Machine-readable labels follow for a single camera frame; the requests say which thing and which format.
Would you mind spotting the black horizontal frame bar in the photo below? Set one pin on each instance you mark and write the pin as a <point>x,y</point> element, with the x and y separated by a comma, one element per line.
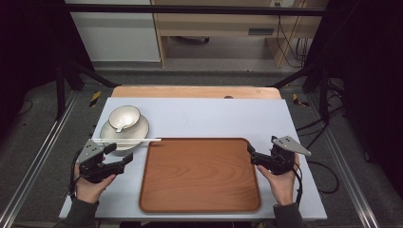
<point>190,9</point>

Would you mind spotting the wooden table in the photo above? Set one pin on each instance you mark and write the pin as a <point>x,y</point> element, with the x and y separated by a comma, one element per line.
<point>190,92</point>

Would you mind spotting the dark object under desk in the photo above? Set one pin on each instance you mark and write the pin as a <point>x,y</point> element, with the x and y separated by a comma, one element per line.
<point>195,40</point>

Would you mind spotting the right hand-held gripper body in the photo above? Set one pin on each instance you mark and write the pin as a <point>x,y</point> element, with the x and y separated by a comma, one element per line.
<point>285,158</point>

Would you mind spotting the white ceramic bowl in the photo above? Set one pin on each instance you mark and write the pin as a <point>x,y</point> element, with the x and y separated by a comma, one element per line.
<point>124,112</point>

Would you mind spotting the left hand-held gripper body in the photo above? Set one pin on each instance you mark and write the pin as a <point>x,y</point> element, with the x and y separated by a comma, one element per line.
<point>90,153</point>

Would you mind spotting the white ceramic spoon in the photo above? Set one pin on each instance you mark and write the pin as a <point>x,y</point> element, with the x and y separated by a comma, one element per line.
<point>123,125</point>

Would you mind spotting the white chopstick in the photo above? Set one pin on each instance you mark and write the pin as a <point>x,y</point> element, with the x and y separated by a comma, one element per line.
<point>149,139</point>
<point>139,141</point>

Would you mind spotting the black curtain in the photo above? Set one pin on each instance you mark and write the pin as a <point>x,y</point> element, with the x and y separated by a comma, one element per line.
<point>28,47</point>
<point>370,79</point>

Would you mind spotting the person's left hand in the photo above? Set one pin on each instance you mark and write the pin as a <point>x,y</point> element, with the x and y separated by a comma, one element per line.
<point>88,191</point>

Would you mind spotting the silver metal rail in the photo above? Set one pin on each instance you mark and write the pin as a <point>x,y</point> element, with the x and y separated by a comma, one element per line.
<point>38,158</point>
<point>348,171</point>

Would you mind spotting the person's right hand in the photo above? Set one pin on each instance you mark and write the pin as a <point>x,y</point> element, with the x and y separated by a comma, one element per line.
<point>283,188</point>

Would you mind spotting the brown wooden tray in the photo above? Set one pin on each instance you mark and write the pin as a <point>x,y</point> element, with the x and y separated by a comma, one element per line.
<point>199,177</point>

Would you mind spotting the white cabinet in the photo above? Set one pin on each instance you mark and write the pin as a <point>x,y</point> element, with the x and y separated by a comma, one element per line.
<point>117,38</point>

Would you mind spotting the white ceramic plate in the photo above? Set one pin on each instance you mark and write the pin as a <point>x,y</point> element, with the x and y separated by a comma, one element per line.
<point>141,130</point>

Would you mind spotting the yellow black tape strip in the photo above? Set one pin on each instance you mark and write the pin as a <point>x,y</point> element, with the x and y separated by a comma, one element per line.
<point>297,100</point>
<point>95,98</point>

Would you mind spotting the black metal stand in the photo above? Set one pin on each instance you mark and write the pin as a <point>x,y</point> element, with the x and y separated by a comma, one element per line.
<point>323,95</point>
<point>60,91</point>

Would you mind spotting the light wooden desk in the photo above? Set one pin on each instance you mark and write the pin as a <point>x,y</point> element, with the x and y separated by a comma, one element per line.
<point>215,23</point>

